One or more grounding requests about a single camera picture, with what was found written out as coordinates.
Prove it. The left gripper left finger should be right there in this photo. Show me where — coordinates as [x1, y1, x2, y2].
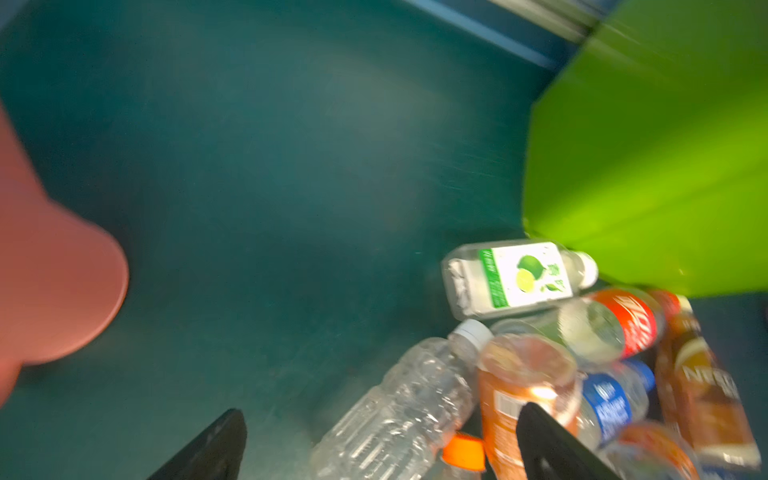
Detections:
[148, 409, 247, 480]

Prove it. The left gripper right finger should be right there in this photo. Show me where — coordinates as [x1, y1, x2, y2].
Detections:
[516, 402, 620, 480]

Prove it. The lime label bottle near bin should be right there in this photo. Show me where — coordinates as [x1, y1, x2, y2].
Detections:
[441, 239, 599, 321]

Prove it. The green plastic trash bin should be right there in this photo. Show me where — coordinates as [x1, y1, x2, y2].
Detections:
[522, 1, 767, 297]

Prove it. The blue label bottle centre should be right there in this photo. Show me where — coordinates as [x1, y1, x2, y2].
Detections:
[577, 359, 655, 451]

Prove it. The brown Nescafe bottle lying centre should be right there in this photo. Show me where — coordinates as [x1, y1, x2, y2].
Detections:
[477, 334, 583, 479]

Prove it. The orange red label bottle centre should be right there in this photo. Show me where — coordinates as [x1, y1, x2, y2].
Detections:
[597, 421, 702, 480]

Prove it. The clear ribbed water bottle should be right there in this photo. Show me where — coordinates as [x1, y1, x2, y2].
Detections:
[310, 320, 493, 479]

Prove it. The red cola bottle lying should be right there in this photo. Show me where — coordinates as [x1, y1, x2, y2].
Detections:
[491, 286, 682, 367]

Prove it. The brown Nescafe bottle white cap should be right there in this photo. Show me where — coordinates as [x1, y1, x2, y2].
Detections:
[650, 289, 762, 471]

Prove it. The pink plastic watering can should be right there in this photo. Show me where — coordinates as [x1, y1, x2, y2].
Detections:
[1, 114, 129, 400]

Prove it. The aluminium back frame rail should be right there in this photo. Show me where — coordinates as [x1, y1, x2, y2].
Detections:
[491, 0, 607, 44]

